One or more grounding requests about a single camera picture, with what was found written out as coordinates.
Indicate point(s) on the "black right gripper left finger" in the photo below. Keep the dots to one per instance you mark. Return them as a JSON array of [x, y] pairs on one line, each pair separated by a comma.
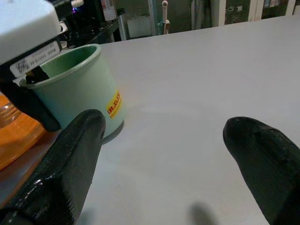
[[58, 178]]

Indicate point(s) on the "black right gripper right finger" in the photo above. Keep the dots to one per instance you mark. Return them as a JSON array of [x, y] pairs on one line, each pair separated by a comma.
[[269, 168]]

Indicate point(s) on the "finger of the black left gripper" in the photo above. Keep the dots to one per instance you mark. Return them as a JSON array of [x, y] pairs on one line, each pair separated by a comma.
[[23, 100], [37, 75]]

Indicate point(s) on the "green plastic cup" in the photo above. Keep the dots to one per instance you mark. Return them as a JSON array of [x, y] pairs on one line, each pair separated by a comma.
[[77, 93]]

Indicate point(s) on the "orange plastic tray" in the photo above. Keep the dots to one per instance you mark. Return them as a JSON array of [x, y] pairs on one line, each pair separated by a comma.
[[18, 140]]

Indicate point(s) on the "black shelf unit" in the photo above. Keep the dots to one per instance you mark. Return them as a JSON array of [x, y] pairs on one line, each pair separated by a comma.
[[93, 21]]

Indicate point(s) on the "white flat board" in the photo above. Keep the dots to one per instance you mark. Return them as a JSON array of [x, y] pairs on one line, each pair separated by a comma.
[[138, 28]]

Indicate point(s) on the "white framed glass cabinet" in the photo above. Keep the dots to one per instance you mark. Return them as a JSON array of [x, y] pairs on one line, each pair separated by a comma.
[[253, 9]]

